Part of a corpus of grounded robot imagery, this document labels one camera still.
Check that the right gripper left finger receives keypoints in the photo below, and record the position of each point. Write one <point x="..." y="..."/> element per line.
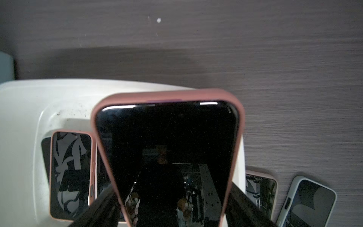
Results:
<point x="103" y="212"/>

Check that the black phone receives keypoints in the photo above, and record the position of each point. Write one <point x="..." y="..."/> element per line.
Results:
<point x="70" y="174"/>
<point x="46" y="150"/>
<point x="308" y="204"/>
<point x="262" y="190"/>
<point x="170" y="155"/>

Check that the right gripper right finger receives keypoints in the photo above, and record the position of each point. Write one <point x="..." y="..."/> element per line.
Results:
<point x="241" y="212"/>

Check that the white plastic storage tub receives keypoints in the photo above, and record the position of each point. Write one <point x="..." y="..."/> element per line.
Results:
<point x="32" y="110"/>

